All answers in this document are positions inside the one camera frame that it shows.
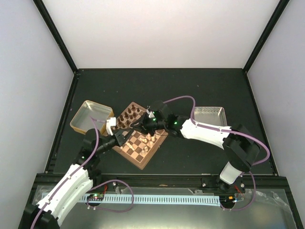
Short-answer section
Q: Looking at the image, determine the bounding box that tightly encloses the wooden chess board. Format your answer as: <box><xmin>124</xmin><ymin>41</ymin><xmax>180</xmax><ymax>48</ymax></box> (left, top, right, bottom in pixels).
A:
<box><xmin>112</xmin><ymin>102</ymin><xmax>168</xmax><ymax>169</ymax></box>

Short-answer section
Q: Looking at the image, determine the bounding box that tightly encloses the small circuit board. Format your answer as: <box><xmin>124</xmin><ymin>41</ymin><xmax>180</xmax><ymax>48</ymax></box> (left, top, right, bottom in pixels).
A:
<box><xmin>87</xmin><ymin>193</ymin><xmax>104</xmax><ymax>201</ymax></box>

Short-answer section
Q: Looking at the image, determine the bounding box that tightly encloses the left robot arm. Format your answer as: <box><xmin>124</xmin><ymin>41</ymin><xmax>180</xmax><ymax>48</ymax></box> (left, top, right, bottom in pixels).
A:
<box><xmin>19</xmin><ymin>128</ymin><xmax>133</xmax><ymax>229</ymax></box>

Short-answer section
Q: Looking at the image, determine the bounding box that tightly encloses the purple cable loop front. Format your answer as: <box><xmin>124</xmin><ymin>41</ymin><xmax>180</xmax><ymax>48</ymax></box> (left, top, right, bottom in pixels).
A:
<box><xmin>86</xmin><ymin>177</ymin><xmax>136</xmax><ymax>212</ymax></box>

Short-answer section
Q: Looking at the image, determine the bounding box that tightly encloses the dark chess pieces group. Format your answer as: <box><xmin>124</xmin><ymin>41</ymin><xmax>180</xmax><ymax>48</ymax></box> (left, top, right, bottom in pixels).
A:
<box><xmin>116</xmin><ymin>104</ymin><xmax>142</xmax><ymax>128</ymax></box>

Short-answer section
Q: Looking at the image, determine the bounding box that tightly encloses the gold metal tin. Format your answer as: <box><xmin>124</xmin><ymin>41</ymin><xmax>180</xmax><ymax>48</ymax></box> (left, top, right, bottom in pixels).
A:
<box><xmin>70</xmin><ymin>100</ymin><xmax>114</xmax><ymax>134</ymax></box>

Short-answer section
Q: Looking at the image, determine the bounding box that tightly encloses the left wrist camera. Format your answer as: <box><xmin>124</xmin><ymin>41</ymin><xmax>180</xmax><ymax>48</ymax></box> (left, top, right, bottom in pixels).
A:
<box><xmin>105</xmin><ymin>117</ymin><xmax>116</xmax><ymax>135</ymax></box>

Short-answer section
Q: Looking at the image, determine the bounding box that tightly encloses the light blue cable duct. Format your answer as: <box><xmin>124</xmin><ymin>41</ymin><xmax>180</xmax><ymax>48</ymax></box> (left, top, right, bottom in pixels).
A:
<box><xmin>79</xmin><ymin>194</ymin><xmax>220</xmax><ymax>207</ymax></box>

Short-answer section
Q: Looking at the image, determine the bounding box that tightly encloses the black front rail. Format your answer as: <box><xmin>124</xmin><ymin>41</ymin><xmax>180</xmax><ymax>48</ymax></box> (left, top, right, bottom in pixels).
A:
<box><xmin>35</xmin><ymin>174</ymin><xmax>289</xmax><ymax>191</ymax></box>

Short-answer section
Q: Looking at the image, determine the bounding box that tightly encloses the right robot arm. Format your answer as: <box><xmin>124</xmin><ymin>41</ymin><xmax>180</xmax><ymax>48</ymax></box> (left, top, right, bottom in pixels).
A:
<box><xmin>131</xmin><ymin>101</ymin><xmax>260</xmax><ymax>192</ymax></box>

